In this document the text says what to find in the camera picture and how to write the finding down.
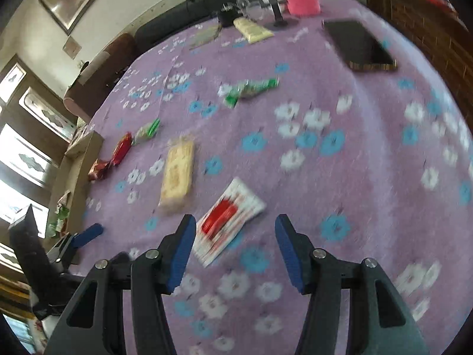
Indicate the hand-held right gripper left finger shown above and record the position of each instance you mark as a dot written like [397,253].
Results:
[181,255]

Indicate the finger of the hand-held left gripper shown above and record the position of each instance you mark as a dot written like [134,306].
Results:
[88,235]

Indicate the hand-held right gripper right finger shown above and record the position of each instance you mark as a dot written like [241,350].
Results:
[292,257]

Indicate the white packet with red label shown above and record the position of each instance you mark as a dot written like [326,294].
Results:
[227,225]

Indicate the small red gold snack packet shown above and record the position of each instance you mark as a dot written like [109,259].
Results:
[98,168]

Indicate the clear-wrapped yellow wafer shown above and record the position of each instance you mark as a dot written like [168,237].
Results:
[177,177]

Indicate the long red snack packet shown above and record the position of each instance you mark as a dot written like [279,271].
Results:
[122,149]

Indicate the purple floral tablecloth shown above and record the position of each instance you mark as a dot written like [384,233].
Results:
[351,177]

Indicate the clear-wrapped round cookie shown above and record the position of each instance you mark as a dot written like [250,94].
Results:
[146,132]

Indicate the brown armchair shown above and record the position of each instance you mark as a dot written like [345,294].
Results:
[99,77]

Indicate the green white wrapped candy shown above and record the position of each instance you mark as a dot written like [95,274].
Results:
[251,88]

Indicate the green booklet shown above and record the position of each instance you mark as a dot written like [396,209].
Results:
[205,36]

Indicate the black smartphone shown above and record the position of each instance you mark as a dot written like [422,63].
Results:
[364,46]

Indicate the cream tube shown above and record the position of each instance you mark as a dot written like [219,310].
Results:
[253,30]

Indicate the dark sofa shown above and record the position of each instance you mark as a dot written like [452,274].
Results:
[173,16]

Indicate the small black pot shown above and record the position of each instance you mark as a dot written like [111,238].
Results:
[227,12]

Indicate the black phone stand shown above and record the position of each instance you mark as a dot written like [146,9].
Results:
[275,7]

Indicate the clear glass cup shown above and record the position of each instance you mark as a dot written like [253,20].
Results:
[249,3]

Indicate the small wall plaque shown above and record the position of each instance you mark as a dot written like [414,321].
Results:
[72,48]

